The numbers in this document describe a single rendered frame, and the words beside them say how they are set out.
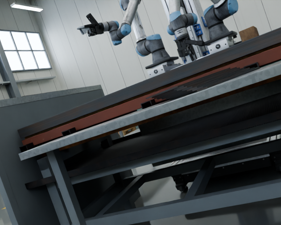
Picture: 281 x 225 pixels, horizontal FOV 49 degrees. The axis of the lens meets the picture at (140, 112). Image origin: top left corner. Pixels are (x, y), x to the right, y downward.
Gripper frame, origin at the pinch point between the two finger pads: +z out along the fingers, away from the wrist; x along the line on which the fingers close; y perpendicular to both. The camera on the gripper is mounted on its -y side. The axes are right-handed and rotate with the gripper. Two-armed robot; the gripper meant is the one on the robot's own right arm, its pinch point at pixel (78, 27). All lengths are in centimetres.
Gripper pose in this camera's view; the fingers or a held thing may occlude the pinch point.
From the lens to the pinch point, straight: 239.0
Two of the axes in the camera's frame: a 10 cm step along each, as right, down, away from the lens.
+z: -7.5, 2.9, -6.0
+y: 2.6, 9.6, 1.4
